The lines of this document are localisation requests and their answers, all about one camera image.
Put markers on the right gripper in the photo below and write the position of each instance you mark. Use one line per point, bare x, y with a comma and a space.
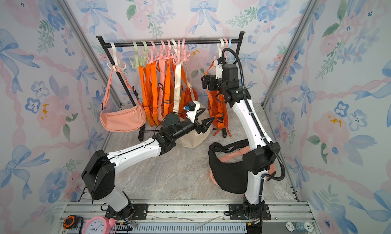
207, 82

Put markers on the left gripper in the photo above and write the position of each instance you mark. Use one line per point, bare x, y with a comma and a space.
202, 128

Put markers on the black crossbody bag front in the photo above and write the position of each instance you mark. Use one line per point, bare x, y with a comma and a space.
230, 177

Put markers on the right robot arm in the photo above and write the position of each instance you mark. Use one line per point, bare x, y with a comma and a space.
263, 151

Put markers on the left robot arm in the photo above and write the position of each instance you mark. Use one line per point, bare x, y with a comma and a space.
102, 168

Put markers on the beige crossbody bag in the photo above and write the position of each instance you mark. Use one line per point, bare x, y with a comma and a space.
189, 133

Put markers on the white hook far left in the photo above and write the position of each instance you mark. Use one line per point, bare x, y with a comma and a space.
115, 55

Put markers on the orange bags left cluster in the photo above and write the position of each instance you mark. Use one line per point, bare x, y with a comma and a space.
161, 92

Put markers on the black clothes rack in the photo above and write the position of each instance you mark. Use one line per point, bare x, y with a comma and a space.
105, 46

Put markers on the pink alarm clock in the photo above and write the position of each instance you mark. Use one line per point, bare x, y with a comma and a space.
100, 225

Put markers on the white poker chips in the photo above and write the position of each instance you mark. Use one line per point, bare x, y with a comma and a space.
301, 227

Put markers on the orange black tape measure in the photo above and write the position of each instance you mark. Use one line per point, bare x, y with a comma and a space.
71, 222

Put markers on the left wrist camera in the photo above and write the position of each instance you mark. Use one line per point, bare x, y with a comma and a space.
191, 110

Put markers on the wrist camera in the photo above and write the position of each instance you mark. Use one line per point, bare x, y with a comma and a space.
191, 110
218, 63

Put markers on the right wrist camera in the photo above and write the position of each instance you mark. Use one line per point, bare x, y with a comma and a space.
218, 63

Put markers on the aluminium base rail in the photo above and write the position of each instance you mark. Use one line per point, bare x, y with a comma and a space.
208, 216

